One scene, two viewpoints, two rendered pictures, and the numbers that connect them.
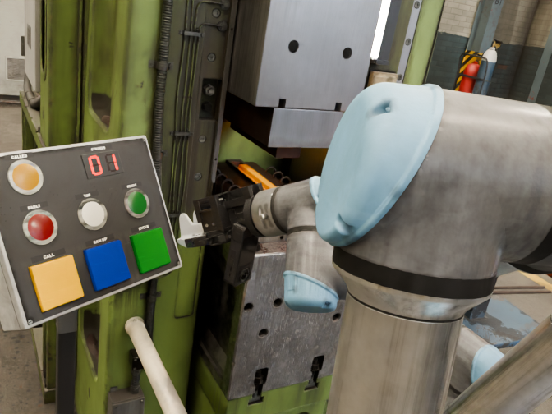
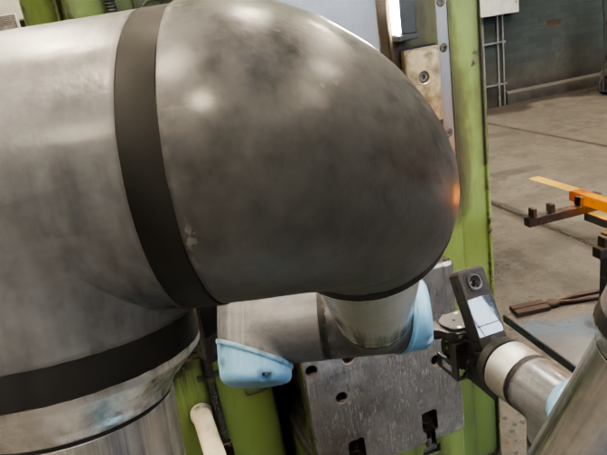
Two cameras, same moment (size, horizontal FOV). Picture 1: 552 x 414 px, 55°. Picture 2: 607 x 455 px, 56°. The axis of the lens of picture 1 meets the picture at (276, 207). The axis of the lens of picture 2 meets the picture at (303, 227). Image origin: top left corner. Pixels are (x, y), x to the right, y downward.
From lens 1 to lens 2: 0.32 m
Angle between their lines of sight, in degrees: 14
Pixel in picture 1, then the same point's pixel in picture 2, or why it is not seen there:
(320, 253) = (247, 307)
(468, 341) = (539, 378)
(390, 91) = not seen: outside the picture
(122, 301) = (179, 389)
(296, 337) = (389, 394)
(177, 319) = (249, 397)
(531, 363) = (583, 412)
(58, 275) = not seen: hidden behind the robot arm
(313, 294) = (242, 366)
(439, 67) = (581, 23)
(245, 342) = (322, 413)
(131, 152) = not seen: hidden behind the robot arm
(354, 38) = (347, 18)
